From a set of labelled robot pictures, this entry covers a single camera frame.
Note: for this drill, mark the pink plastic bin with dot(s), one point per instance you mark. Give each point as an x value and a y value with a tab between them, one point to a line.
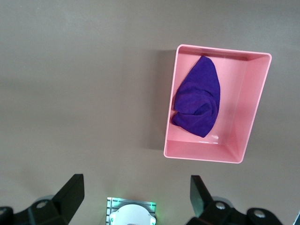
234	105

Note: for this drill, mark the purple microfiber cloth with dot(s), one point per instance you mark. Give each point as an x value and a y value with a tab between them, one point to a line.
197	98

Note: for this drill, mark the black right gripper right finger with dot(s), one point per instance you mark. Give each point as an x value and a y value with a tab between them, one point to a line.
201	201

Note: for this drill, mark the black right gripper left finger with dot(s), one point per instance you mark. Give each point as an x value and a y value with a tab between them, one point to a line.
68	199

